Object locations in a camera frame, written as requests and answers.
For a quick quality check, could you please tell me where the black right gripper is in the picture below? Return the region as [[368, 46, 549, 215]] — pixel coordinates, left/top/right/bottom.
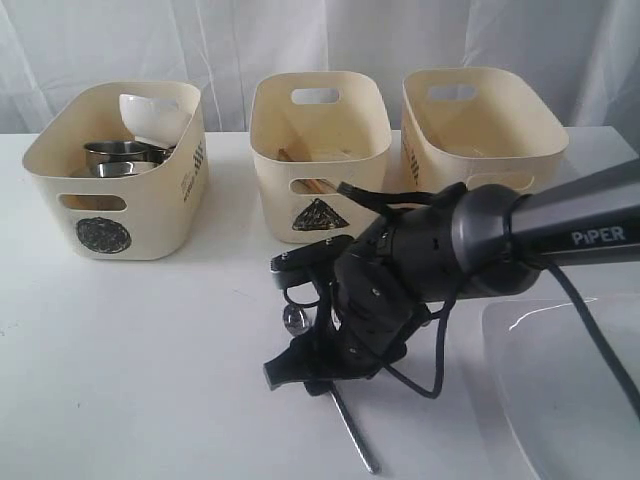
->
[[263, 297, 430, 397]]

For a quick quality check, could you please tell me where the steel spoon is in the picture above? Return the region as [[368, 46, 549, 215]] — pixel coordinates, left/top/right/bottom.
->
[[282, 304, 381, 475]]

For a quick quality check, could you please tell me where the steel mug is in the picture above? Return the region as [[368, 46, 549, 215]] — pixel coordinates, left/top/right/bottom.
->
[[83, 140, 149, 166], [145, 144, 175, 165]]

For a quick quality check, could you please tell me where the white square plate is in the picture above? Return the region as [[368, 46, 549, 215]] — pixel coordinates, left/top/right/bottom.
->
[[482, 300, 639, 479]]

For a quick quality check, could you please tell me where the steel bowl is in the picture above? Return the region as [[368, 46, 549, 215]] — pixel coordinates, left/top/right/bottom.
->
[[93, 161, 159, 179]]

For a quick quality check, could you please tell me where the white plastic bowl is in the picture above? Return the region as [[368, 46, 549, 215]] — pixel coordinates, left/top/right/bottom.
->
[[119, 94, 192, 148]]

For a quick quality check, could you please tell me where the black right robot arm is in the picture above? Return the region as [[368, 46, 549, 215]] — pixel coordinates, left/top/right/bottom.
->
[[264, 160, 639, 399]]

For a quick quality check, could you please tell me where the cream bin with circle mark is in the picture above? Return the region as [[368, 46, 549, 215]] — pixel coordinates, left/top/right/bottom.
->
[[22, 81, 209, 260]]

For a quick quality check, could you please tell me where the cream bin with triangle mark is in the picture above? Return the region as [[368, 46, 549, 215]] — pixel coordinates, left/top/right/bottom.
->
[[250, 71, 392, 243]]

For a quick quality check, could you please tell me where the cream bin with square mark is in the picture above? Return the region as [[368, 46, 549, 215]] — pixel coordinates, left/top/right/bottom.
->
[[401, 67, 569, 193]]

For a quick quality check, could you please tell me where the white backdrop curtain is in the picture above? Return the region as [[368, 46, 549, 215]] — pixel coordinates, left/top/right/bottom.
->
[[1, 1, 639, 144]]

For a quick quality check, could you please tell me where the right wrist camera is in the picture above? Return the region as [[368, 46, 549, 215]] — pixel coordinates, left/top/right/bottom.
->
[[270, 235, 354, 290]]

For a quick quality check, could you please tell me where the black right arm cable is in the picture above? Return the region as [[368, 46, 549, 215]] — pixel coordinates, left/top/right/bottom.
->
[[279, 180, 640, 431]]

